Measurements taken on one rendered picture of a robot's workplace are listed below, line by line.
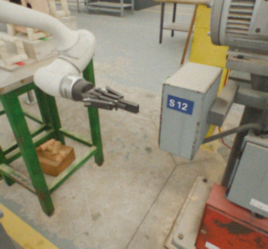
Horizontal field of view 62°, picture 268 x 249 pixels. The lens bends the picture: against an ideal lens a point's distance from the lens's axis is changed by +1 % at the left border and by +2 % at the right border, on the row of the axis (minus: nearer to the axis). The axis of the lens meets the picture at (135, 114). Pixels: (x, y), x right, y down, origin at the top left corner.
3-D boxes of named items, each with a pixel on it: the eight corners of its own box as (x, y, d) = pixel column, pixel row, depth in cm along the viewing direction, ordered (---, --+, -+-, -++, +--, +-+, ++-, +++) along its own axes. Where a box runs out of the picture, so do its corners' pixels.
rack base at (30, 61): (38, 61, 114) (37, 59, 113) (10, 71, 103) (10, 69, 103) (6, 52, 126) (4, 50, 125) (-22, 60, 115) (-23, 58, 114)
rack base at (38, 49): (62, 53, 125) (59, 36, 120) (37, 62, 114) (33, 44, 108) (30, 45, 137) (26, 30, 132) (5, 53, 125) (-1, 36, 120)
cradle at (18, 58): (29, 59, 112) (28, 53, 110) (8, 66, 104) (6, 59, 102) (25, 58, 114) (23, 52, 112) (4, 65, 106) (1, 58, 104)
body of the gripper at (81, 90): (89, 94, 84) (109, 101, 80) (73, 104, 78) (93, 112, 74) (87, 76, 80) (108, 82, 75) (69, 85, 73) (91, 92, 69)
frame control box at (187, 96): (257, 150, 69) (289, 71, 54) (245, 203, 53) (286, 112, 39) (181, 125, 79) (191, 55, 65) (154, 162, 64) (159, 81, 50)
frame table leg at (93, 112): (104, 163, 181) (92, 55, 131) (100, 168, 177) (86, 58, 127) (99, 161, 183) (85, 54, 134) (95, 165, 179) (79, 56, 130)
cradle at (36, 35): (52, 36, 119) (50, 30, 117) (33, 41, 111) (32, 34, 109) (47, 35, 121) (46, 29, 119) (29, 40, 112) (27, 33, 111)
